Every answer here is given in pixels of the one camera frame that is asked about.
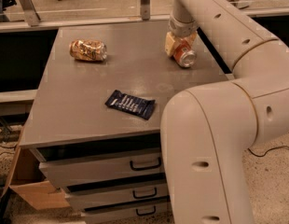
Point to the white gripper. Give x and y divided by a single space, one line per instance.
181 28

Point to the red coke can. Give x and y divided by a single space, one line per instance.
185 56

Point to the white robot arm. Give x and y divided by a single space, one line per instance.
205 129

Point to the crushed gold soda can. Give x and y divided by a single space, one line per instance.
88 50

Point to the dark blue snack wrapper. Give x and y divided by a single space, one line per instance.
130 104

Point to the grey drawer cabinet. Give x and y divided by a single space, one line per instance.
69 118

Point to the middle grey drawer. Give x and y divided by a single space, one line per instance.
116 195

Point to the grey drawer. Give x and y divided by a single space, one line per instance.
95 169
116 195
142 209

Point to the top grey drawer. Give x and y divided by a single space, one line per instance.
95 169

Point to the bottom grey drawer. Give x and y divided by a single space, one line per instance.
142 209

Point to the brown cardboard box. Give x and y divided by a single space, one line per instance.
25 179

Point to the middle metal rail post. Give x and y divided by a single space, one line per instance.
145 9

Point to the metal rail post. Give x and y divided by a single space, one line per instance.
30 14
145 9

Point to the left metal rail post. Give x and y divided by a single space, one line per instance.
30 14

